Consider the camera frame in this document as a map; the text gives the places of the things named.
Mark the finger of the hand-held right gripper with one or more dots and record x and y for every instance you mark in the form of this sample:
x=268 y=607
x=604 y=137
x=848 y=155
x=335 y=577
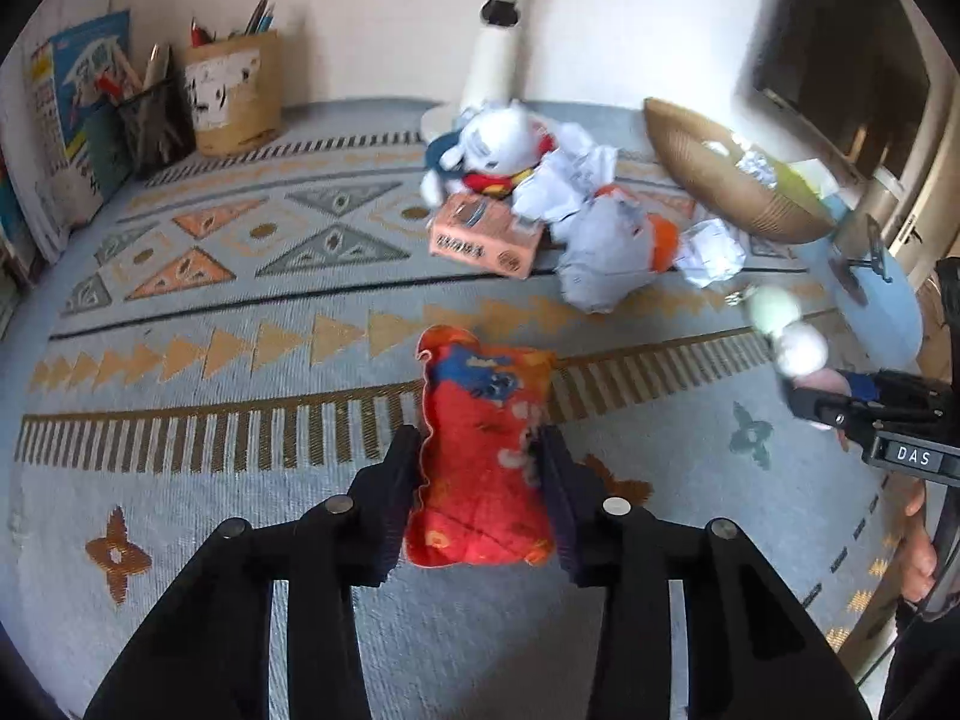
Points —
x=817 y=409
x=900 y=394

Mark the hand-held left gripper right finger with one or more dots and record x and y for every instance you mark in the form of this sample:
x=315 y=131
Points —
x=562 y=517

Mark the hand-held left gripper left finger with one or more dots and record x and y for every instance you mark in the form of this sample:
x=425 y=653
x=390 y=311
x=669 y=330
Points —
x=397 y=499

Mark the pastel pompom toy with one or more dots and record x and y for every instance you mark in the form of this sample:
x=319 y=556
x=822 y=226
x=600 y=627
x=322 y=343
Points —
x=801 y=349

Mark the red orange cloth pouch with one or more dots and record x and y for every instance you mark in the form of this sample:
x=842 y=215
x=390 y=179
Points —
x=480 y=465

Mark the grid-lined paper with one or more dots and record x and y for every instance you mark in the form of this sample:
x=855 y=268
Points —
x=757 y=167

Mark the brown woven basket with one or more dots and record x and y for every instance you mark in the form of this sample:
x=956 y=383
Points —
x=712 y=165

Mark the blue and white plush toy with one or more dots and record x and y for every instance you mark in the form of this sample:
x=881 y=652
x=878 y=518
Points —
x=495 y=142

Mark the person's right forearm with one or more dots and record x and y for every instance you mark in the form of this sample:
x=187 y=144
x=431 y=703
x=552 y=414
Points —
x=922 y=675

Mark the person's right hand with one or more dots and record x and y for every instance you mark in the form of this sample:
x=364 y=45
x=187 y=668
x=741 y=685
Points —
x=916 y=547

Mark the patterned blue mat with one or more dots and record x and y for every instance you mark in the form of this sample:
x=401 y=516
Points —
x=675 y=427

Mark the small orange toy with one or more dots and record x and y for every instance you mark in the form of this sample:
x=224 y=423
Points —
x=666 y=240

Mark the lime green object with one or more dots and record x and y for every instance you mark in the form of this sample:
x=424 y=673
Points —
x=799 y=176

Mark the pink cardboard box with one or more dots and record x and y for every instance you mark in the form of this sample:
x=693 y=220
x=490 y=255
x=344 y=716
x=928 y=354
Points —
x=480 y=240

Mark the crumpled printed white paper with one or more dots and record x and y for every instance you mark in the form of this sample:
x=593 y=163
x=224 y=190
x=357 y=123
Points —
x=570 y=180

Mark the dark framed panel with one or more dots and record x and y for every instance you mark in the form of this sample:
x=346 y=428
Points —
x=840 y=52

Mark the crumpled blue-grey paper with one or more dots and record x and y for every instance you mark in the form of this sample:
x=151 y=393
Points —
x=480 y=109

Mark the brown paper pen holder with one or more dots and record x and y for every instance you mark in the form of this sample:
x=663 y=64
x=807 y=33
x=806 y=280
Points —
x=232 y=105

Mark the black mesh pencil holder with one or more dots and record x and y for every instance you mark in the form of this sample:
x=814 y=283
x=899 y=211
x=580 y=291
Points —
x=154 y=135

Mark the white desk lamp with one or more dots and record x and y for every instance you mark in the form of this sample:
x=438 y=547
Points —
x=495 y=52

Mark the bunch of pens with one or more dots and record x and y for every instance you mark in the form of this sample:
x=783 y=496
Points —
x=259 y=15

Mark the blue picture book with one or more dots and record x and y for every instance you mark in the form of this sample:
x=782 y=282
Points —
x=82 y=90

